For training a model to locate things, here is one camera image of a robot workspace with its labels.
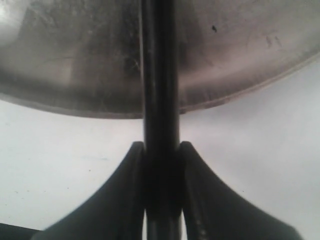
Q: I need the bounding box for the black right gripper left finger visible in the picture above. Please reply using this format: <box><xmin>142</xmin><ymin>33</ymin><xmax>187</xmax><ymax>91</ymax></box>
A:
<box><xmin>32</xmin><ymin>142</ymin><xmax>144</xmax><ymax>240</ymax></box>

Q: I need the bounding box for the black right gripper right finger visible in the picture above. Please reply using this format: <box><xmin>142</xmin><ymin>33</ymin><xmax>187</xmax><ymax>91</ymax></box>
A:
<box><xmin>180</xmin><ymin>141</ymin><xmax>302</xmax><ymax>240</ymax></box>

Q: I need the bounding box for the round steel plate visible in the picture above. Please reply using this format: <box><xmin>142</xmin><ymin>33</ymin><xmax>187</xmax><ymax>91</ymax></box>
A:
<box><xmin>0</xmin><ymin>0</ymin><xmax>320</xmax><ymax>119</ymax></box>

